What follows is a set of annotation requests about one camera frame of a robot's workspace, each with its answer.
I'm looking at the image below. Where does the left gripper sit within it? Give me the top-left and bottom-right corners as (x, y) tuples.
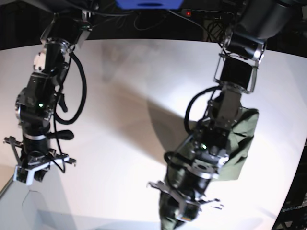
(148, 181), (224, 222)

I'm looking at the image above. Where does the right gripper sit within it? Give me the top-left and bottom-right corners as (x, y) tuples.
(3, 136), (77, 186)

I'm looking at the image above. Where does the green t-shirt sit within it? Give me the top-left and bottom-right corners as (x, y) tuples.
(158, 94), (260, 230)

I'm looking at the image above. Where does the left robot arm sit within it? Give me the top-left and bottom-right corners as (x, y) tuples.
(150, 0), (307, 230)

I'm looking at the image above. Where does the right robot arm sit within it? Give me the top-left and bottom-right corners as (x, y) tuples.
(4, 0), (99, 185)

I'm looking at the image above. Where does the white side panel board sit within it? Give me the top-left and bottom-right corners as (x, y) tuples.
(0, 177), (45, 230)

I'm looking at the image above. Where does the blue box at top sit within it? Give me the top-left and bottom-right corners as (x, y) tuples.
(116, 0), (184, 10)

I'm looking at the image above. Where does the black power strip red light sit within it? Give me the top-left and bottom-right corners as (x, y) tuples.
(180, 9), (234, 19)

